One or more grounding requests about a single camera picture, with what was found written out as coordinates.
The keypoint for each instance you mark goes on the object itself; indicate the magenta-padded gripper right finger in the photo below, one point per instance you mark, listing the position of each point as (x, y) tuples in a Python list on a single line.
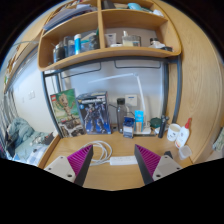
[(163, 166)]

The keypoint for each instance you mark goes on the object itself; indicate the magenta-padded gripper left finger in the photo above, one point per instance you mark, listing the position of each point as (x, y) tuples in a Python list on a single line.
[(61, 166)]

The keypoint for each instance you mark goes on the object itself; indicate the clear plastic small container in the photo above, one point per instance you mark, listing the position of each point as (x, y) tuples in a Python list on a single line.
[(185, 152)]

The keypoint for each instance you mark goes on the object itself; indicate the white mug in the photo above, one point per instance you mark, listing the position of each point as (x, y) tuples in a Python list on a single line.
[(173, 132)]

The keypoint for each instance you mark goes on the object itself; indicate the white bottle with red cap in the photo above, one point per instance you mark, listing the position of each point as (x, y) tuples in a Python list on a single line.
[(182, 136)]

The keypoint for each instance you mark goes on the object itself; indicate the teal bedding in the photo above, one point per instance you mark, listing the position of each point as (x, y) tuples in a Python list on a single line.
[(23, 136)]

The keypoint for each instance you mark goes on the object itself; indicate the dark blue small box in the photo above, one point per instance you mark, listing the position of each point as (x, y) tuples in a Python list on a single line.
[(128, 128)]

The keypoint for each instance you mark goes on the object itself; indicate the light blue tall box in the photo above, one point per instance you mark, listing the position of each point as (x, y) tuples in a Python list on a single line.
[(139, 120)]

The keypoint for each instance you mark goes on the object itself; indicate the tree figure toy box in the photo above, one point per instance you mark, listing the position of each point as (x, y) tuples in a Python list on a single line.
[(66, 113)]

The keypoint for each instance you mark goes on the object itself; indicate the robot model kit box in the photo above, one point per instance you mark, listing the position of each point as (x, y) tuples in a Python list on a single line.
[(94, 113)]

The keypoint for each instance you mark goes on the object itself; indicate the white desk lamp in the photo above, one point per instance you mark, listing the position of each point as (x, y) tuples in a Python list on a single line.
[(141, 93)]

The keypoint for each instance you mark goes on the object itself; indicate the white wall device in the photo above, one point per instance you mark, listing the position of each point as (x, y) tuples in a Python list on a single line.
[(131, 100)]

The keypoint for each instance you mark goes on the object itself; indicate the grey metal desk frame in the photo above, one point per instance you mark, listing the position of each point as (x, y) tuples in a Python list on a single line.
[(177, 93)]

